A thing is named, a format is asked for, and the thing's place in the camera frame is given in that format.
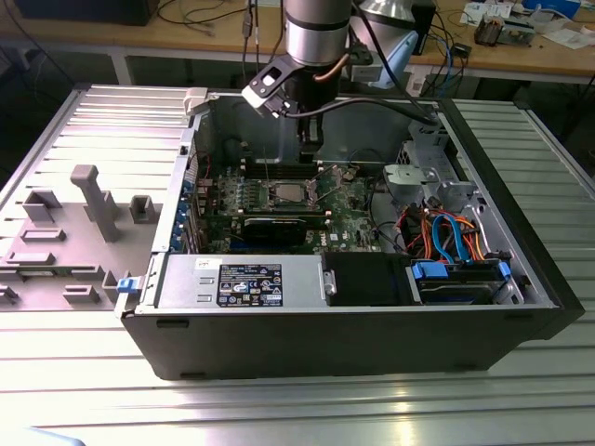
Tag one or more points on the wooden desk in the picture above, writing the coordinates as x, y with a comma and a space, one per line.
139, 35

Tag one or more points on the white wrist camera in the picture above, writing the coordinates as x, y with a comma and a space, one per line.
267, 81

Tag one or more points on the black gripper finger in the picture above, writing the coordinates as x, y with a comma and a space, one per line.
310, 139

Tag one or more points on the grey power supply unit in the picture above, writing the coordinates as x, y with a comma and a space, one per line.
186, 283

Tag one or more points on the blue case latch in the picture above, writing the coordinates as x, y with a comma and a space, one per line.
126, 285

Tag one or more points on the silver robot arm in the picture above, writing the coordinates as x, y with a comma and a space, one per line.
316, 37

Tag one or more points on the white paper sheets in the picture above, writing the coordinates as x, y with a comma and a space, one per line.
572, 37

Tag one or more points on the green RAM stick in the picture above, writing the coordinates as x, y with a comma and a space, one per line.
279, 213

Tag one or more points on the perforated metal drive cage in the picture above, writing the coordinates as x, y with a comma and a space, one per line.
430, 139

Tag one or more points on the copper heat sink cooler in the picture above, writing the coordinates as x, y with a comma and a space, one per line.
487, 30

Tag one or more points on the black graphics card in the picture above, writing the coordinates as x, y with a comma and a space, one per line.
274, 231

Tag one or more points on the silver CPU chip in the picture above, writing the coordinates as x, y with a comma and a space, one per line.
290, 192

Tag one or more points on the hard disk in blue carrier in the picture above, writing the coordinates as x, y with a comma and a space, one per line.
458, 290

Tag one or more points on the thin metal locking lever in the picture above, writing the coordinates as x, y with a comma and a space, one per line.
268, 169
321, 195

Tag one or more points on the black computer box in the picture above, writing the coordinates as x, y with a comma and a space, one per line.
83, 11

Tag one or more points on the green motherboard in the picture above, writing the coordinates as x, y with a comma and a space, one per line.
353, 218

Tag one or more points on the white case latch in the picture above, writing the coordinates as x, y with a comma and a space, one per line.
195, 100

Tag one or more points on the black PC case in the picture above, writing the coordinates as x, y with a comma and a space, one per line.
325, 344

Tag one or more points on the white booklet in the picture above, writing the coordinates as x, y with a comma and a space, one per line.
474, 11

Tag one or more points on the black power adapter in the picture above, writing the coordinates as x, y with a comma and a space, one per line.
462, 50

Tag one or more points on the silver metal drive bracket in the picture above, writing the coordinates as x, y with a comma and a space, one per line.
409, 186

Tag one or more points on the grey parts rack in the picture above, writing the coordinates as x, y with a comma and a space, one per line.
70, 253

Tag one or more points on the grey metal drive part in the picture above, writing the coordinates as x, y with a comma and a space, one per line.
518, 28

